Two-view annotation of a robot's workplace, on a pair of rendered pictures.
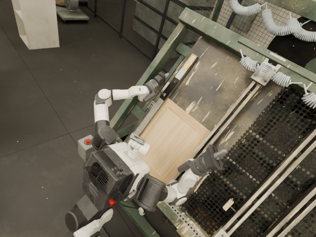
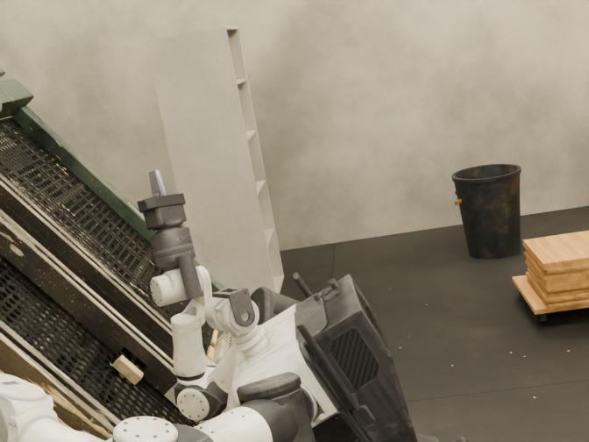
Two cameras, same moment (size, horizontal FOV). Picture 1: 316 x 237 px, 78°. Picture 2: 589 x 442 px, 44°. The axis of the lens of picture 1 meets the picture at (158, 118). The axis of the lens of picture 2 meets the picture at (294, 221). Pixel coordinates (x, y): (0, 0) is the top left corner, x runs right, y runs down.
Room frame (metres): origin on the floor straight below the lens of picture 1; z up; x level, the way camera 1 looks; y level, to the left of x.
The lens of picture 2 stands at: (1.19, 1.20, 1.87)
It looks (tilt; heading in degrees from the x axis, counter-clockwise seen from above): 14 degrees down; 240
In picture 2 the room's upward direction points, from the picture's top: 10 degrees counter-clockwise
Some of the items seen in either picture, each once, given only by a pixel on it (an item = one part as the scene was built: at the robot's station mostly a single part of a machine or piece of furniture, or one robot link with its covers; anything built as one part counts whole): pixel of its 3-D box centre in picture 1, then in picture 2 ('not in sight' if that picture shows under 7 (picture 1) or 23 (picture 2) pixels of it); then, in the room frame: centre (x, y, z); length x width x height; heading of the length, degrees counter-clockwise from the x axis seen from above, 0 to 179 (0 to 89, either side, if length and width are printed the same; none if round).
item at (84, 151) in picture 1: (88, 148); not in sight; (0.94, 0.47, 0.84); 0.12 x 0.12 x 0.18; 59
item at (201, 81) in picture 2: not in sight; (220, 168); (-1.17, -3.86, 1.03); 0.60 x 0.58 x 2.05; 53
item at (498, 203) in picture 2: not in sight; (489, 211); (-2.90, -2.83, 0.33); 0.54 x 0.54 x 0.65
